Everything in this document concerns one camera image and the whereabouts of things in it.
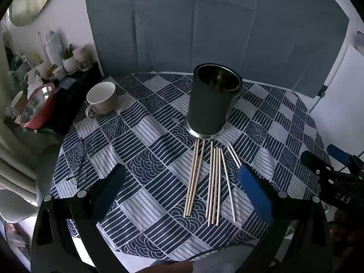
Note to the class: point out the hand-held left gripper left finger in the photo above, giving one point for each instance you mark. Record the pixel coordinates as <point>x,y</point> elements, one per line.
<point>109,189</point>

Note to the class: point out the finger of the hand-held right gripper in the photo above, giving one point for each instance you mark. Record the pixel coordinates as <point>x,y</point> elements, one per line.
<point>314,163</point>
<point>338,153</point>

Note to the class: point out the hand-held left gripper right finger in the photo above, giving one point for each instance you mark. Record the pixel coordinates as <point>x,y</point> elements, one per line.
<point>256,190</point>

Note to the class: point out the row of wooden chopsticks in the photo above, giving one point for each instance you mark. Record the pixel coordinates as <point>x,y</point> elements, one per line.
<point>214,187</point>

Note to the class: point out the black metal utensil canister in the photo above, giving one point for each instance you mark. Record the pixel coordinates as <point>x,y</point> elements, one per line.
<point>209,111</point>

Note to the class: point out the person's right hand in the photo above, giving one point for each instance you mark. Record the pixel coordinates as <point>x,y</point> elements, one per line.
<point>345,230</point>

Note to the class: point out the person's left hand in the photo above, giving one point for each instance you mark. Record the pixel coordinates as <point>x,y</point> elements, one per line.
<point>170,268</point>

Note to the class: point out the thin black eyeglasses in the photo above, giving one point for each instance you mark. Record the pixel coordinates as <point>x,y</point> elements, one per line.
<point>83,150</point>

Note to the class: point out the blue patterned checkered tablecloth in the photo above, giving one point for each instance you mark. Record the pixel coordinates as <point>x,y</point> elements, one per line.
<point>148,148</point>

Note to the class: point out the white ceramic mug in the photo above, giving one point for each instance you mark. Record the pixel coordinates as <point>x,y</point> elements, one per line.
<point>103,98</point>

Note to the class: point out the white chair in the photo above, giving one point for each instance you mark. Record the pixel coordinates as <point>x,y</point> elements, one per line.
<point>14,207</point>

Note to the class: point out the red mixing bowl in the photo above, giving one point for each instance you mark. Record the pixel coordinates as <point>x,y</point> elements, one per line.
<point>42,116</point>

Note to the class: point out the cream curtain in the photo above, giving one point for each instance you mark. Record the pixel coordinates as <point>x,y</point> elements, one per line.
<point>14,159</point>

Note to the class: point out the lavender round object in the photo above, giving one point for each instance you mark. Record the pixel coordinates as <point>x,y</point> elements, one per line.
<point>360,41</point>

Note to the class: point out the small white cup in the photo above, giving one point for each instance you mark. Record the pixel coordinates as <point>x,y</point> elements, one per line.
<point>59,72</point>

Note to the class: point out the white pot with green plant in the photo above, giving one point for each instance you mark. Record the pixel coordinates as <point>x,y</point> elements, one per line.
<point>69,62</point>

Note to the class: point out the pale pink cup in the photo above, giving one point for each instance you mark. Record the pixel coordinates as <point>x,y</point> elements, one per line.
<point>82,58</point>

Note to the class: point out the tall white bottle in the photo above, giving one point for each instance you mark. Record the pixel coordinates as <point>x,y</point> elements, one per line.
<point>54,48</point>

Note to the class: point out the blue fabric backdrop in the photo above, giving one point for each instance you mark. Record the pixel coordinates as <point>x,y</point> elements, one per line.
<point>199,20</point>

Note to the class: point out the oval wall mirror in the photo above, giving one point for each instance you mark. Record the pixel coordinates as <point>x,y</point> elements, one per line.
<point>31,0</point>

